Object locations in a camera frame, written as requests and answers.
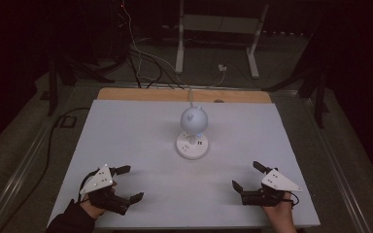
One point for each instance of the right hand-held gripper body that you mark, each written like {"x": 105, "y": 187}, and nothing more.
{"x": 278, "y": 181}

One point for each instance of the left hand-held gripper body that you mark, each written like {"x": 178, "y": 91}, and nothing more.
{"x": 101, "y": 181}

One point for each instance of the white round lamp with socket base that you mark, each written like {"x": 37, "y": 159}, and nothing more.
{"x": 193, "y": 121}

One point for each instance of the person's left hand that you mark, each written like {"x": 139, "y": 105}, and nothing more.
{"x": 93, "y": 211}

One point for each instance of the person's right hand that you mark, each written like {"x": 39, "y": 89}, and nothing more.
{"x": 281, "y": 216}

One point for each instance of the white table cover board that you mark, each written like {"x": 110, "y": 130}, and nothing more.
{"x": 142, "y": 145}

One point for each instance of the black rectangular floor plate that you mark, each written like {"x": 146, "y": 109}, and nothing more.
{"x": 68, "y": 121}

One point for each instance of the wooden table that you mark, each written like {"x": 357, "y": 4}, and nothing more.
{"x": 149, "y": 94}

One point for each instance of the black tripod stand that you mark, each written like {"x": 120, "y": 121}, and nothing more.
{"x": 319, "y": 97}
{"x": 53, "y": 84}

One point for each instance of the white power adapter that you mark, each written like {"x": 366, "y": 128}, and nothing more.
{"x": 222, "y": 67}

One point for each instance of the metal floor rail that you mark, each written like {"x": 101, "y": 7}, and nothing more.
{"x": 16, "y": 181}
{"x": 336, "y": 161}

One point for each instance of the white metal stand frame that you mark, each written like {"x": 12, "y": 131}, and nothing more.
{"x": 221, "y": 22}

